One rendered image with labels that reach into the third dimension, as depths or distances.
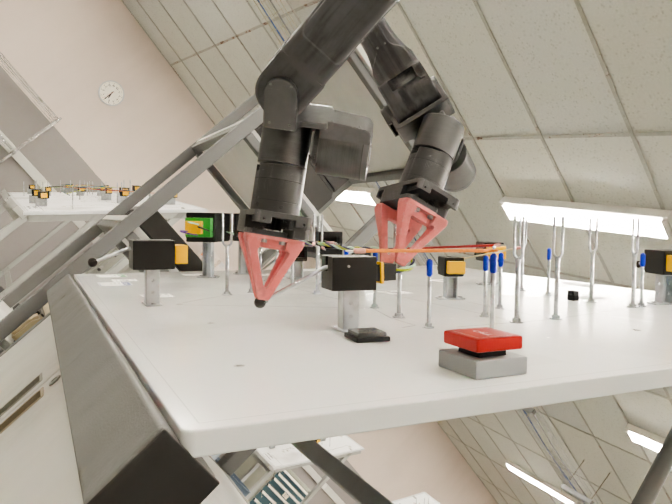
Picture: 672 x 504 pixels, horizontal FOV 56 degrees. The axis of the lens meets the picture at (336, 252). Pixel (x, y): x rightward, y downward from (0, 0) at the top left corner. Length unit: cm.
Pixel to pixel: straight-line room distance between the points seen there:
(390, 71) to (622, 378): 50
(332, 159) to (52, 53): 761
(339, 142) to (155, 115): 770
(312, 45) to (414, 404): 36
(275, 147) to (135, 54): 771
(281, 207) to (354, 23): 21
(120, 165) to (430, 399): 787
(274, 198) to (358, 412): 32
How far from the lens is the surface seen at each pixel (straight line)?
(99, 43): 834
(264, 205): 71
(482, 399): 53
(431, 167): 81
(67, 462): 66
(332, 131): 71
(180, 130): 846
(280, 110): 69
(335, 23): 66
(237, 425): 43
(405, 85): 90
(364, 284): 76
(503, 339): 57
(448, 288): 112
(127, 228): 164
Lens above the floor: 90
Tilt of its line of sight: 17 degrees up
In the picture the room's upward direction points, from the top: 46 degrees clockwise
